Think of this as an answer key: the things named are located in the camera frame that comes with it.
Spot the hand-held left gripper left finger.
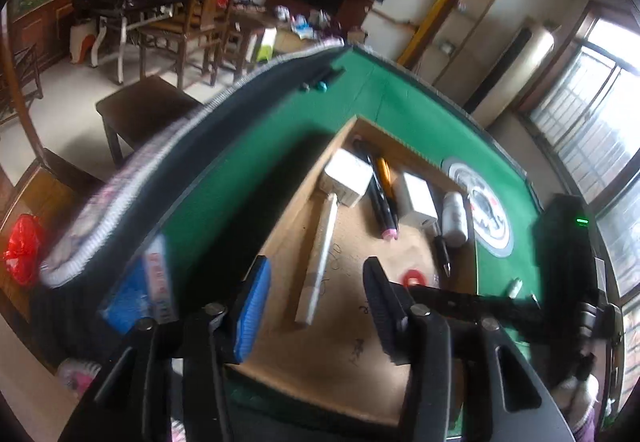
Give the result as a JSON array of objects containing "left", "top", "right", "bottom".
[{"left": 60, "top": 254, "right": 273, "bottom": 442}]

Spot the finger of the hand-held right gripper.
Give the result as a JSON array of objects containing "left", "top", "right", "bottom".
[{"left": 407, "top": 286, "right": 547, "bottom": 324}]

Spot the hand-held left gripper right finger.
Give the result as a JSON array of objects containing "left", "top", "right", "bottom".
[{"left": 362, "top": 256, "right": 576, "bottom": 442}]

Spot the red tape roll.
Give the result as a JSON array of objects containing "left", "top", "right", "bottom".
[{"left": 401, "top": 268, "right": 430, "bottom": 288}]

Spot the black clip pen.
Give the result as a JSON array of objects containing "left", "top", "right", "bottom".
[{"left": 432, "top": 234, "right": 453, "bottom": 279}]

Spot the cardboard box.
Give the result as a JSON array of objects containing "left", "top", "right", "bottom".
[{"left": 227, "top": 114, "right": 478, "bottom": 423}]

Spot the long white pen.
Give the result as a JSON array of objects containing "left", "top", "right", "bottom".
[{"left": 295, "top": 192, "right": 341, "bottom": 327}]

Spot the white bottle green leaf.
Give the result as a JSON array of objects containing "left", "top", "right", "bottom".
[{"left": 441, "top": 191, "right": 470, "bottom": 245}]

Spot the black art marker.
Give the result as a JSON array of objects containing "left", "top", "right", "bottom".
[{"left": 352, "top": 138, "right": 401, "bottom": 240}]

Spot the large white wall charger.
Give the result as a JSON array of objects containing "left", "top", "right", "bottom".
[{"left": 392, "top": 171, "right": 438, "bottom": 229}]

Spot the orange pen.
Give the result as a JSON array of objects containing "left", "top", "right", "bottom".
[{"left": 375, "top": 156, "right": 398, "bottom": 203}]

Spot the small white wall charger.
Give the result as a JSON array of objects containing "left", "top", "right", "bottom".
[{"left": 320, "top": 148, "right": 373, "bottom": 209}]

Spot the person's right hand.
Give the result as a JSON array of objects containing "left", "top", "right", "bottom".
[{"left": 552, "top": 362, "right": 621, "bottom": 442}]

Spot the round table control dial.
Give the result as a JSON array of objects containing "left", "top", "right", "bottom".
[{"left": 440, "top": 156, "right": 515, "bottom": 259}]

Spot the blue table sticker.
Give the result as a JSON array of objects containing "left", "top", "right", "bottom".
[{"left": 100, "top": 234, "right": 176, "bottom": 338}]

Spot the barred window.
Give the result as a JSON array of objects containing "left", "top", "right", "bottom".
[{"left": 520, "top": 2, "right": 640, "bottom": 303}]

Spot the floral table cover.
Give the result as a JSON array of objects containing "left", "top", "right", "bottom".
[{"left": 39, "top": 44, "right": 351, "bottom": 288}]

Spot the standing air conditioner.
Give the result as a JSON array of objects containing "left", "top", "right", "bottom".
[{"left": 462, "top": 19, "right": 556, "bottom": 128}]

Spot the dark wooden bench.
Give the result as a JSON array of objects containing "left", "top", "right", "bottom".
[{"left": 95, "top": 74, "right": 203, "bottom": 168}]

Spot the carved wooden armchair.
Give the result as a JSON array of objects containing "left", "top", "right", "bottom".
[{"left": 0, "top": 37, "right": 106, "bottom": 373}]

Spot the red plastic bag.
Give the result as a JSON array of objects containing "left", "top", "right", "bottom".
[{"left": 2, "top": 214, "right": 47, "bottom": 285}]

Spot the cluttered low table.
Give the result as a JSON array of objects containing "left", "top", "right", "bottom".
[{"left": 225, "top": 4, "right": 371, "bottom": 73}]

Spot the wooden high-back chair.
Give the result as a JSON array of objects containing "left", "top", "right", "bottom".
[{"left": 137, "top": 0, "right": 261, "bottom": 88}]

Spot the white orange plastic stool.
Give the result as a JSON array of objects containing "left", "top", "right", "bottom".
[{"left": 70, "top": 22, "right": 108, "bottom": 68}]

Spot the dark wooden chair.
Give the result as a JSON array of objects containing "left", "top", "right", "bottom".
[{"left": 0, "top": 42, "right": 43, "bottom": 123}]

